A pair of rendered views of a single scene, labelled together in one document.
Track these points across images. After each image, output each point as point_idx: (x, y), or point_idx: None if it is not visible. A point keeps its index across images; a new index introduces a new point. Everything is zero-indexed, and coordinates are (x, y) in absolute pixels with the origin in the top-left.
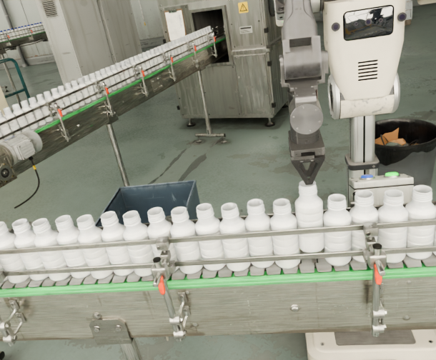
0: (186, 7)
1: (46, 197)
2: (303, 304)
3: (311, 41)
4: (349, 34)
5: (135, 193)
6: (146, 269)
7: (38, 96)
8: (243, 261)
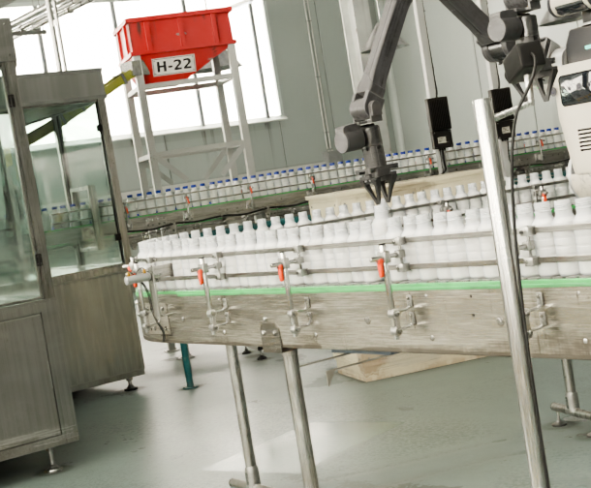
0: None
1: (487, 394)
2: (371, 316)
3: (364, 94)
4: (565, 100)
5: None
6: (295, 277)
7: (431, 191)
8: (341, 270)
